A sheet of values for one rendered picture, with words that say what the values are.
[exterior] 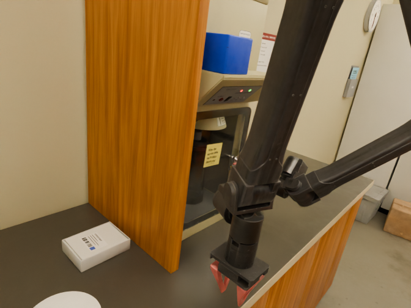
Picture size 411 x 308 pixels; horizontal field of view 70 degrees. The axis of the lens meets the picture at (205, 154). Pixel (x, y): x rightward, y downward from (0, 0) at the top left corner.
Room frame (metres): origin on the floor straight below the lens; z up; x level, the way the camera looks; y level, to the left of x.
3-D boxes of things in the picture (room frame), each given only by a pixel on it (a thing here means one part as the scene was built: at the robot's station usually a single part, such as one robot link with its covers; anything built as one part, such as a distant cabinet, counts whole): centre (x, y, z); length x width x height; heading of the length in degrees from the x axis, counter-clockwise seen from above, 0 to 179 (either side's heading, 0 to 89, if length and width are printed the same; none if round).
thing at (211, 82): (0.88, -0.08, 1.46); 0.32 x 0.11 x 0.10; 140
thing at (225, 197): (0.50, -0.07, 1.30); 0.11 x 0.09 x 0.12; 24
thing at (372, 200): (3.04, -1.71, 0.17); 0.60 x 0.42 x 0.33; 48
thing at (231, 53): (0.80, -0.01, 1.56); 0.10 x 0.10 x 0.09; 50
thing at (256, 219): (0.47, -0.09, 1.27); 0.07 x 0.06 x 0.07; 24
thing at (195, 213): (0.91, -0.04, 1.19); 0.30 x 0.01 x 0.40; 140
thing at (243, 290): (0.46, -0.10, 1.14); 0.07 x 0.07 x 0.09; 50
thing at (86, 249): (0.73, 0.29, 0.96); 0.16 x 0.12 x 0.04; 141
